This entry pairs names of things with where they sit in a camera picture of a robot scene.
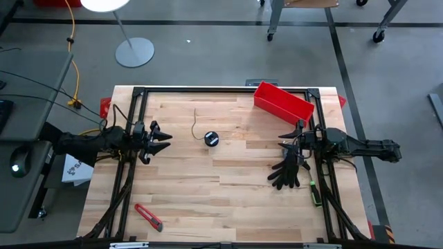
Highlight silver frame bracket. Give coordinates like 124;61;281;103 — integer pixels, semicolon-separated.
109;241;150;249
302;243;343;249

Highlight black plastic cord spool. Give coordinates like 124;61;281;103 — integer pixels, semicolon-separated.
204;130;219;148

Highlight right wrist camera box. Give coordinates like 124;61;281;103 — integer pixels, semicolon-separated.
304;133;318;149

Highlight thin black desk cable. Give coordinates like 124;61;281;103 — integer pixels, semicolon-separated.
0;93;107;127
0;70;105;120

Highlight grey cart with wooden shelf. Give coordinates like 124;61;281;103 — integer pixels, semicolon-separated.
258;0;369;43

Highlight green-handled screwdriver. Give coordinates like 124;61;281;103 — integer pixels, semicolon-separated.
308;171;323;209

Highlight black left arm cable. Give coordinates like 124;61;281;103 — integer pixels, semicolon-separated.
100;103;135;135

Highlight thin dark cord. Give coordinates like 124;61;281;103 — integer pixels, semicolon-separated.
191;107;208;142

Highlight yellow cable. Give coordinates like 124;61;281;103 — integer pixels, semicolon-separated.
64;0;105;136

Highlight grey desk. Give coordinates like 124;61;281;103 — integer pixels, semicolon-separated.
0;50;74;233

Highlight black work glove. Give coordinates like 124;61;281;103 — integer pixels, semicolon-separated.
266;140;311;191

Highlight white round floor lamp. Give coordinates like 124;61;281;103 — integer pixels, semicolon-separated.
80;0;156;68

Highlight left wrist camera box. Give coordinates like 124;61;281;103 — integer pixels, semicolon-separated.
133;120;146;140

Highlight red floor object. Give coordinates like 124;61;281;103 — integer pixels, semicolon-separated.
33;0;83;8

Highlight red plastic bin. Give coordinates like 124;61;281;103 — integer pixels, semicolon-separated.
253;80;316;127

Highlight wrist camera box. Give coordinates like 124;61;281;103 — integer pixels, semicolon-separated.
304;133;318;149
133;120;146;140

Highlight red utility knife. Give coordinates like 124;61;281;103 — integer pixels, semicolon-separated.
134;203;164;233

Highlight white printed box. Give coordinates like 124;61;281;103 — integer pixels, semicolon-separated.
61;154;95;187

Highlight black base cable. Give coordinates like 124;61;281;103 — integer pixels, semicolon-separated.
338;156;359;173

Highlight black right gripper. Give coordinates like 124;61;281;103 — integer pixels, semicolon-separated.
278;120;328;167

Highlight black computer mouse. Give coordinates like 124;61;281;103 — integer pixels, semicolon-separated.
8;145;33;179

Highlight black aluminium table frame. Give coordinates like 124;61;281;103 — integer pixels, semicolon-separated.
0;85;443;249

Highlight black computer box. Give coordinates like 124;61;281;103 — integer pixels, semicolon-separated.
245;78;280;87

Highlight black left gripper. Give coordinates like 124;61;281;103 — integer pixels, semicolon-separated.
120;120;173;165

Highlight grey floor bar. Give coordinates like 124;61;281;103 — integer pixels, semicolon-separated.
427;92;443;131

